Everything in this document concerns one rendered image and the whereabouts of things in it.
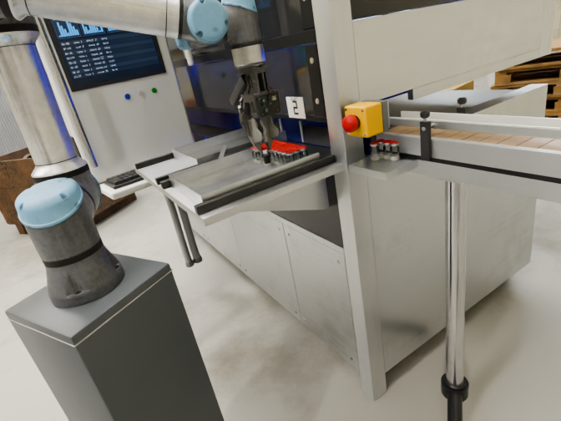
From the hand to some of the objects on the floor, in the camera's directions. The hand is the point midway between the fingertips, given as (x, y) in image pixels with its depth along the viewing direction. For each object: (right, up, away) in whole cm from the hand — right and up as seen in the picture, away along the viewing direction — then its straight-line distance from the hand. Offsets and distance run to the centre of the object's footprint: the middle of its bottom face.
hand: (262, 145), depth 100 cm
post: (+39, -82, +36) cm, 98 cm away
